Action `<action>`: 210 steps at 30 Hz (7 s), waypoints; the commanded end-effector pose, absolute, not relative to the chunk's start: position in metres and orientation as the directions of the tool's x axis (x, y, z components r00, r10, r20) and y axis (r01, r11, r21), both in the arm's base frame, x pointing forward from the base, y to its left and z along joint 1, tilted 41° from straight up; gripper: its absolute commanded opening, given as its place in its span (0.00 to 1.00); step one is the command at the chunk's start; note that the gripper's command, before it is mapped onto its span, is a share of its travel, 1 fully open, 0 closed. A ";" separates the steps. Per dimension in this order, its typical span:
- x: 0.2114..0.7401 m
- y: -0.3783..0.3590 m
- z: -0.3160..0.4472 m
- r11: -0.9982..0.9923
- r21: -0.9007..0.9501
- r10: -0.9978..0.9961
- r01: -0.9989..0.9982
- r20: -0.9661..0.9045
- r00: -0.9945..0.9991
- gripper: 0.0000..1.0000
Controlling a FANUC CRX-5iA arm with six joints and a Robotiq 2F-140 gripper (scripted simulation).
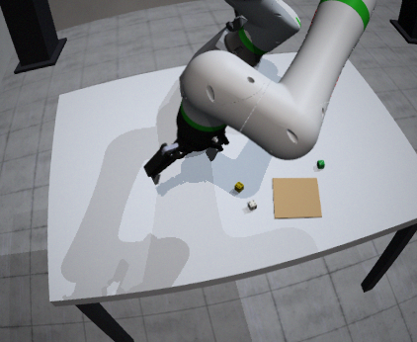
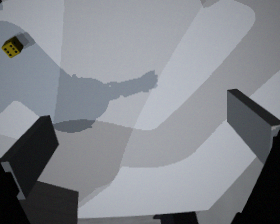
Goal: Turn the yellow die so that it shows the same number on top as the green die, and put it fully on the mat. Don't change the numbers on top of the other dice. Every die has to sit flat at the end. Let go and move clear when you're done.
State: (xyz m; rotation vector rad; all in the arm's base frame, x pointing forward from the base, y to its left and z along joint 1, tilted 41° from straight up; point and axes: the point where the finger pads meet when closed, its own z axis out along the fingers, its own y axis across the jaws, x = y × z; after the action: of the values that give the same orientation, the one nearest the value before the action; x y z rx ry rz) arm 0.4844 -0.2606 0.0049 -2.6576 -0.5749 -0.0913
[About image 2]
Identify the yellow die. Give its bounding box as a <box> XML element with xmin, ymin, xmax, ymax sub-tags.
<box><xmin>1</xmin><ymin>36</ymin><xmax>24</xmax><ymax>58</ymax></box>

